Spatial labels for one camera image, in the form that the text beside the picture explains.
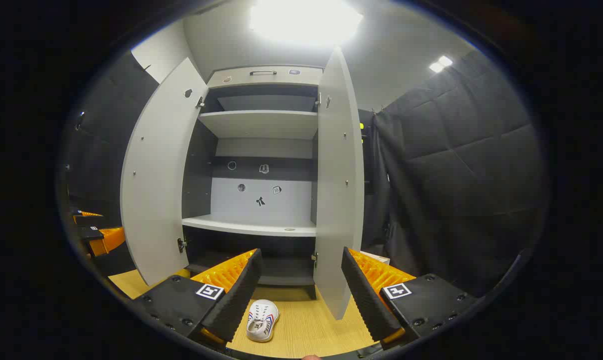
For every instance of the small ceiling light panel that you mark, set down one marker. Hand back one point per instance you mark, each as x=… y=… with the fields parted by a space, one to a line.
x=440 y=63

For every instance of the white striped canvas shoe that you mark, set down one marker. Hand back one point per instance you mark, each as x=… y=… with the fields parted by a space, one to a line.
x=262 y=320

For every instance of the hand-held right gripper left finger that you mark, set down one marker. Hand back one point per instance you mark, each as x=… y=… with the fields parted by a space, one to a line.
x=236 y=300

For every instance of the grey shoe cabinet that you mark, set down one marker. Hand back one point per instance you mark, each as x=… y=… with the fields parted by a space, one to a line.
x=261 y=200

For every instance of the large ceiling light panel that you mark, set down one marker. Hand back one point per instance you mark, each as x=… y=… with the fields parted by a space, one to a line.
x=306 y=20

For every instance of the beige orange book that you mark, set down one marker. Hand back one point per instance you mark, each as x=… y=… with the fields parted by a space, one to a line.
x=376 y=257

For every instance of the grey cabinet drawer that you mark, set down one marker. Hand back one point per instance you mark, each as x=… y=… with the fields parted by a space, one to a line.
x=241 y=77

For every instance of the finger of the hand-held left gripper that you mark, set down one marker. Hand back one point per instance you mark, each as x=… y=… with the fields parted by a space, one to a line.
x=106 y=240
x=87 y=219

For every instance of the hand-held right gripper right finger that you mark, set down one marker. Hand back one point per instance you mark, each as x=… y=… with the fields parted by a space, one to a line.
x=369 y=300

